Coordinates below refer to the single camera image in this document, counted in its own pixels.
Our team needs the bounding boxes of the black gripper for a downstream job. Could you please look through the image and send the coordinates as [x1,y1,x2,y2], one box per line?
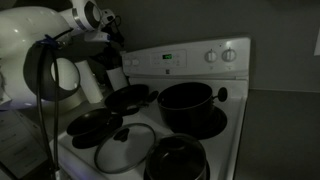
[89,40,124,69]

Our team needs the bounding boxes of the black stove burner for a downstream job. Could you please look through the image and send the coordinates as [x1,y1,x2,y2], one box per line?
[71,113,125,150]
[186,105,229,140]

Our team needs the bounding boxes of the white electric stove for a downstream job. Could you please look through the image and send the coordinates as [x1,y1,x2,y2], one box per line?
[49,36,252,180]

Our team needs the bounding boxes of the black kitchen utensils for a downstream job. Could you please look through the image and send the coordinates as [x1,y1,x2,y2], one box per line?
[96,44,124,71]

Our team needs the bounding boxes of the white utensil holder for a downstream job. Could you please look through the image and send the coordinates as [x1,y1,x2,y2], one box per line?
[105,66,130,92]

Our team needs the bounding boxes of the white paper towel roll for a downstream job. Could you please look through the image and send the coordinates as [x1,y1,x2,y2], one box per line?
[74,60,105,105]

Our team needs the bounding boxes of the large black frying pan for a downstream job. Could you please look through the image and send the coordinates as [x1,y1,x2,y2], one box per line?
[103,83,161,117]

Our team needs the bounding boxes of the small black frying pan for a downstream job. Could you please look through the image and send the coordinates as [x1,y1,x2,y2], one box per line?
[65,104,141,137]

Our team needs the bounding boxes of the large black cooking pot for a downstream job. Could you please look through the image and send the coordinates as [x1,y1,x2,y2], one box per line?
[156,81,229,130]

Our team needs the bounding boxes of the glass pan lid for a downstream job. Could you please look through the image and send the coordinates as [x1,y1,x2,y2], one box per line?
[93,122,157,175]

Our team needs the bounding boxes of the white printed paper sheet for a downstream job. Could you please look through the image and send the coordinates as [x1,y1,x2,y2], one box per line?
[0,109,48,180]

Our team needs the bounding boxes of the small dark saucepan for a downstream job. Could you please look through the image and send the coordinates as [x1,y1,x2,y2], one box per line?
[144,133,210,180]

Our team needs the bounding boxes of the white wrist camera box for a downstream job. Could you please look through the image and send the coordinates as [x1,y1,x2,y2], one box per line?
[83,30,112,43]

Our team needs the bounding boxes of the blue cable tie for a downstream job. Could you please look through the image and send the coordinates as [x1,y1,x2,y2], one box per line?
[35,34,65,48]

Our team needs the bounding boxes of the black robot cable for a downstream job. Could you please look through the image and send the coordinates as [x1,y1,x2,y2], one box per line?
[34,28,74,180]

